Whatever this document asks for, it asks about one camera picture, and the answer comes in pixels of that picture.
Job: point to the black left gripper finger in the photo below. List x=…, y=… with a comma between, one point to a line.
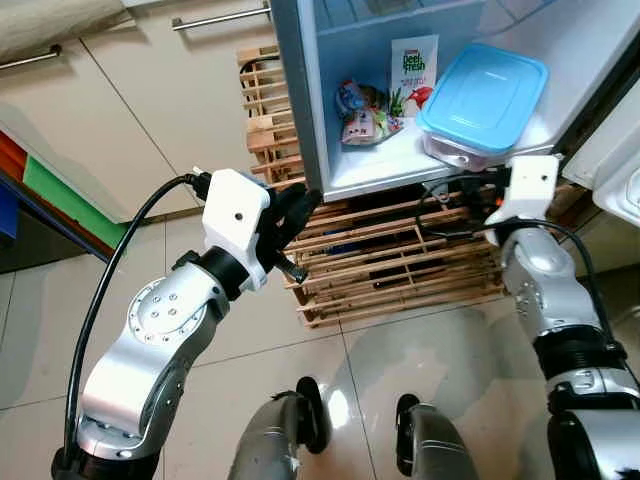
x=300, y=203
x=295, y=235

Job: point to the blue lid food container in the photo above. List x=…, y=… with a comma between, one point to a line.
x=485, y=95

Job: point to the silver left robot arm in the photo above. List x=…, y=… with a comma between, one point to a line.
x=150, y=340

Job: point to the grey steel fridge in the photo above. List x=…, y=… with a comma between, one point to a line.
x=300, y=100

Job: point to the pink blue snack pack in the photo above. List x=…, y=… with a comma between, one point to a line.
x=360, y=125

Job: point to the wooden slatted rack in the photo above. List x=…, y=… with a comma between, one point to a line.
x=400, y=270

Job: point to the green storage bin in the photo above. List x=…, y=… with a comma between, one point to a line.
x=75, y=205

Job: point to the grey robot left leg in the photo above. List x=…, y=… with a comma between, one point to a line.
x=265, y=440

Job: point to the grey robot leg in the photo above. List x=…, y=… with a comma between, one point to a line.
x=265, y=440
x=445, y=450

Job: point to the grey robot right leg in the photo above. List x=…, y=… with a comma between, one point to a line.
x=445, y=450

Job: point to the blue storage bin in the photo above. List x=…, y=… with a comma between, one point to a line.
x=8, y=210

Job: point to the orange storage bin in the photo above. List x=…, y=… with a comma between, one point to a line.
x=10, y=150

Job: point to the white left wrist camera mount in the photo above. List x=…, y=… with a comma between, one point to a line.
x=235, y=215

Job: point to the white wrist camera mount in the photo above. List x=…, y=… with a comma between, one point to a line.
x=530, y=185
x=235, y=215

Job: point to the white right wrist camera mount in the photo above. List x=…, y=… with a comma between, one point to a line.
x=530, y=185

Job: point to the black shelf frame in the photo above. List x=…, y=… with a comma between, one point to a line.
x=40, y=250

